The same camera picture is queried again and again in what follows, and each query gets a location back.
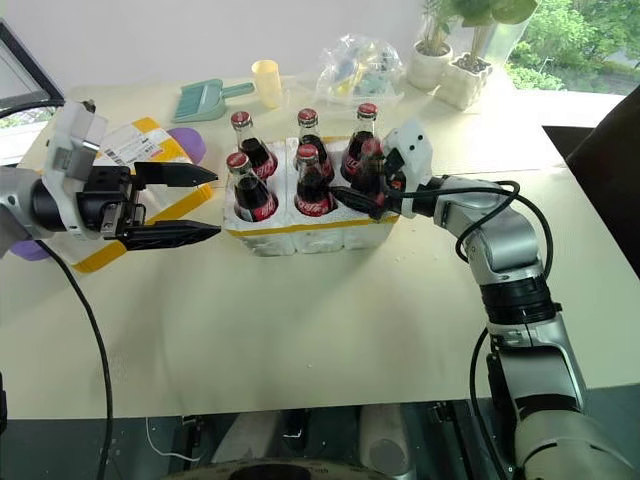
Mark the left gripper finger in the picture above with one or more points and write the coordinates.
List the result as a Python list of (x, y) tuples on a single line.
[(170, 234), (175, 175)]

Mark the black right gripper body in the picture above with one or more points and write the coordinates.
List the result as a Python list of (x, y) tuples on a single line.
[(394, 175)]

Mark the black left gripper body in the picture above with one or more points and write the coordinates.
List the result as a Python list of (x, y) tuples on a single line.
[(100, 200)]

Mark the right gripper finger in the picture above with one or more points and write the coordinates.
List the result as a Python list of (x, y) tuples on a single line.
[(360, 201)]

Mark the glass cola bottle red cap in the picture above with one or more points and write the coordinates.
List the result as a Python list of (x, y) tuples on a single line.
[(252, 150), (312, 195), (312, 135), (367, 175), (357, 150), (252, 200)]

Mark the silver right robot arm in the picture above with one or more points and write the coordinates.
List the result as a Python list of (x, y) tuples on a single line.
[(510, 250)]

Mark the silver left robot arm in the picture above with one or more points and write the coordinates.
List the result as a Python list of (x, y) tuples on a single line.
[(15, 200)]

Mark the yellow taped cardboard box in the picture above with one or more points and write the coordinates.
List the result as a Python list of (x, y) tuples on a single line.
[(150, 145)]

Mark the white foam bottle crate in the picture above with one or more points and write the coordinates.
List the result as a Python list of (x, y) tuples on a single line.
[(310, 237)]

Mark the purple plastic object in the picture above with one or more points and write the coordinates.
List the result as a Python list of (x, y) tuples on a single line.
[(187, 142)]

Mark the green plastic dustpan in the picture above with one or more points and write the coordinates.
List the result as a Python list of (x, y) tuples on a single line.
[(200, 102)]

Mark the round white plant pot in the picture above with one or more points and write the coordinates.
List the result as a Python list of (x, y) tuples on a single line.
[(427, 67)]

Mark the clear plastic bag with items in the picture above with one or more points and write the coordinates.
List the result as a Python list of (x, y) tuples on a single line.
[(357, 67)]

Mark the bumpy white plant pot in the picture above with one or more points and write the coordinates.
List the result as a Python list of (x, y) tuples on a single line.
[(465, 85)]

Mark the pale yellow plastic cup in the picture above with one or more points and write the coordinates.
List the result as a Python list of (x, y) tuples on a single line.
[(267, 85)]

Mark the thin-stemmed green plant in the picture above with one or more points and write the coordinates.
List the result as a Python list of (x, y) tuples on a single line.
[(436, 25)]

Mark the broad-leaved green plant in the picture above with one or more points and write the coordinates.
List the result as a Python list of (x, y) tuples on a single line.
[(492, 10)]

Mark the dark chair back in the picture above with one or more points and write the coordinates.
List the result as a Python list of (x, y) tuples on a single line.
[(615, 160)]

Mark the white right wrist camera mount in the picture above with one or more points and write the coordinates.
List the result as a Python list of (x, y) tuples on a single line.
[(415, 150)]

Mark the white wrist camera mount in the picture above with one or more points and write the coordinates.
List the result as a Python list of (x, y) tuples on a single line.
[(75, 130), (415, 150)]

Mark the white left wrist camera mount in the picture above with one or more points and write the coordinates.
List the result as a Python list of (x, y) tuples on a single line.
[(75, 130)]

